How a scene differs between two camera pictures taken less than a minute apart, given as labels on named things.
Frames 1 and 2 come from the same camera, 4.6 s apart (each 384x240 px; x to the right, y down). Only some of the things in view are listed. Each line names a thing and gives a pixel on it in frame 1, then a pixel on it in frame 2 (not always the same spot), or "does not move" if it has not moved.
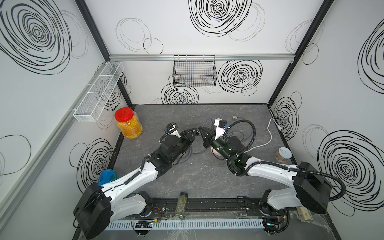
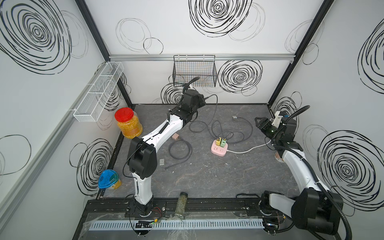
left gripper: [186, 137] to [200, 100]
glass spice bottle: [181, 204] does not move
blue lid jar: [107, 176] does not move
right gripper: [208, 140] to [264, 123]
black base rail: [251, 207] does not move
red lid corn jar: [129, 123] does not move
